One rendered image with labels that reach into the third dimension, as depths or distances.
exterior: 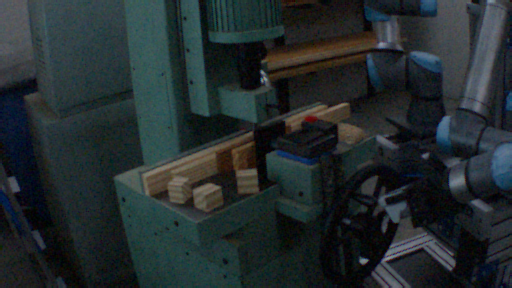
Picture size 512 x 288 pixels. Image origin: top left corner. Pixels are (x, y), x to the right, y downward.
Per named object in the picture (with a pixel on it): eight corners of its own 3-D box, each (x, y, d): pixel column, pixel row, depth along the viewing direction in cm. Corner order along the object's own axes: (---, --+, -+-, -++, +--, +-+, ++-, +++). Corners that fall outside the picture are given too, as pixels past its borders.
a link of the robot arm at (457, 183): (459, 165, 84) (478, 152, 89) (440, 172, 88) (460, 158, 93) (472, 205, 84) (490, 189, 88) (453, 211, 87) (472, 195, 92)
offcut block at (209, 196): (207, 212, 109) (204, 195, 108) (194, 206, 112) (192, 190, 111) (223, 203, 112) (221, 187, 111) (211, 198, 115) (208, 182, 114)
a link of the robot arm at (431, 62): (443, 98, 163) (442, 58, 159) (405, 95, 168) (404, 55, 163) (443, 88, 174) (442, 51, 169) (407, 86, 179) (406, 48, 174)
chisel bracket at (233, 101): (257, 130, 128) (254, 94, 125) (219, 119, 138) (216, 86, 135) (280, 121, 132) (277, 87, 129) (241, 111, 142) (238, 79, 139)
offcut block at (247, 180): (238, 194, 116) (236, 176, 115) (238, 188, 119) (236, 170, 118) (258, 192, 116) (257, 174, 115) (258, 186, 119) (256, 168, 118)
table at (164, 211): (229, 265, 101) (225, 239, 99) (145, 215, 122) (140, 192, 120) (404, 163, 138) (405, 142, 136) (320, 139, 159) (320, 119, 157)
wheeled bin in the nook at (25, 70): (13, 247, 270) (-28, 88, 236) (1, 211, 314) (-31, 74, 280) (106, 217, 302) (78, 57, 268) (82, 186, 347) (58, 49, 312)
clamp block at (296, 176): (310, 208, 114) (309, 169, 110) (266, 191, 123) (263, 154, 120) (353, 183, 123) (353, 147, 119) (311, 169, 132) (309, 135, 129)
